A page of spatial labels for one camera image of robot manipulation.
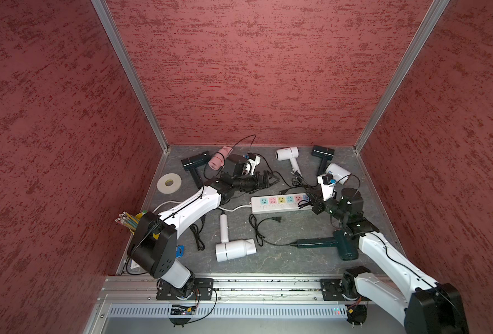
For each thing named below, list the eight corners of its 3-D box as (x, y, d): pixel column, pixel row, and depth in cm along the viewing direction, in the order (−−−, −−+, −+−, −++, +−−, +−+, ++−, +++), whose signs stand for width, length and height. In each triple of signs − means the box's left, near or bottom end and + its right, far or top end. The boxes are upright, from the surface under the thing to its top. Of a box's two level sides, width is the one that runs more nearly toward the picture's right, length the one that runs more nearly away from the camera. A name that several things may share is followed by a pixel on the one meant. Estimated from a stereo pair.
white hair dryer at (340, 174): (319, 176, 110) (322, 169, 105) (327, 168, 114) (331, 161, 109) (338, 189, 105) (342, 182, 100) (346, 180, 109) (350, 172, 104)
